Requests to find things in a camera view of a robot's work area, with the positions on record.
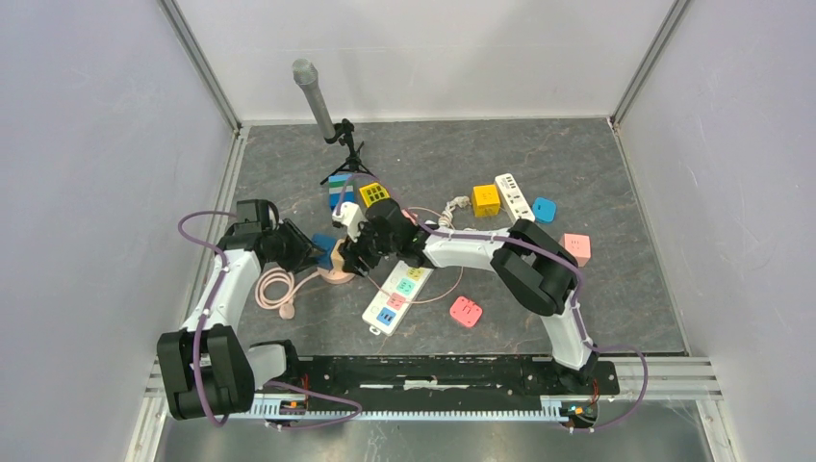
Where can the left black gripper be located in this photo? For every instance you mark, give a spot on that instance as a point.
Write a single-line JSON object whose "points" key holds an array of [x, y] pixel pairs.
{"points": [[303, 248]]}

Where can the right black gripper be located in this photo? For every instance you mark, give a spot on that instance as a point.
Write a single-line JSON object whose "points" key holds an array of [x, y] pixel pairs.
{"points": [[351, 251]]}

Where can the blue cube adapter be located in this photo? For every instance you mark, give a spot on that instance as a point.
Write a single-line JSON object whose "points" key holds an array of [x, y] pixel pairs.
{"points": [[325, 244]]}

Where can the pink round socket with cable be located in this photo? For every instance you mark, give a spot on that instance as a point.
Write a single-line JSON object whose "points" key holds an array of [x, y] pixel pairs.
{"points": [[276, 289]]}

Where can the wooden tan cube adapter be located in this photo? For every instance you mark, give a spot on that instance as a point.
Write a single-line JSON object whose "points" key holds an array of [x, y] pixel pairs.
{"points": [[336, 257]]}

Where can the large white power strip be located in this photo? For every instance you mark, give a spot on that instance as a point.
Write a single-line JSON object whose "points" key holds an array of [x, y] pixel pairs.
{"points": [[394, 298]]}

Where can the yellow cube socket adapter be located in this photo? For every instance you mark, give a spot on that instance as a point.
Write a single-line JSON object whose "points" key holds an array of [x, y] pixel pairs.
{"points": [[485, 201]]}

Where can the pink plug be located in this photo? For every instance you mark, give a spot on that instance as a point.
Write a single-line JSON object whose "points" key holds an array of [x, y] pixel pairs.
{"points": [[465, 311]]}

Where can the small white USB power strip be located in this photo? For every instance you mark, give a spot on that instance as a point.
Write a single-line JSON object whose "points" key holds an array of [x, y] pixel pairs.
{"points": [[512, 199]]}

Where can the blue plug adapter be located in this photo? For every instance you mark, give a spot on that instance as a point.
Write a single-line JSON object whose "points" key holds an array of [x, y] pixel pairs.
{"points": [[544, 210]]}

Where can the pink cube socket adapter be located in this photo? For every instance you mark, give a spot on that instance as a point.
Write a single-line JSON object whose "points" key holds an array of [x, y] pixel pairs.
{"points": [[579, 246]]}

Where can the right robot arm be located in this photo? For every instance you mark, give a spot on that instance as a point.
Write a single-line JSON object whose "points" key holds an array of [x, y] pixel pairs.
{"points": [[535, 268]]}

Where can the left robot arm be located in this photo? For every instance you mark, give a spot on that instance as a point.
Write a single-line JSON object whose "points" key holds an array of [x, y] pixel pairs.
{"points": [[206, 371]]}

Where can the yellow grid block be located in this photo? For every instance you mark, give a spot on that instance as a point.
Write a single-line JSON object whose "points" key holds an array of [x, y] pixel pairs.
{"points": [[372, 193]]}

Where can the blue green stacked block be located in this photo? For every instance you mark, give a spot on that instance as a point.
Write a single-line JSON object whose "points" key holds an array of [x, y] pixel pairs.
{"points": [[338, 193]]}

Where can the black microphone tripod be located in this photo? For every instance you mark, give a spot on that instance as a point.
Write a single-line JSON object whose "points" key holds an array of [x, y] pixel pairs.
{"points": [[343, 135]]}

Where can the grey microphone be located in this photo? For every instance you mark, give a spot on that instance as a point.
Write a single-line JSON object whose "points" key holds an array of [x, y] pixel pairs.
{"points": [[306, 77]]}

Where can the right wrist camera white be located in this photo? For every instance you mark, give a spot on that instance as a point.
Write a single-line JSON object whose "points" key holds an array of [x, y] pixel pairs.
{"points": [[349, 216]]}

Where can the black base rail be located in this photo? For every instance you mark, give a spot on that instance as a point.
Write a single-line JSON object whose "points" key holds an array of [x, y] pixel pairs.
{"points": [[505, 382]]}

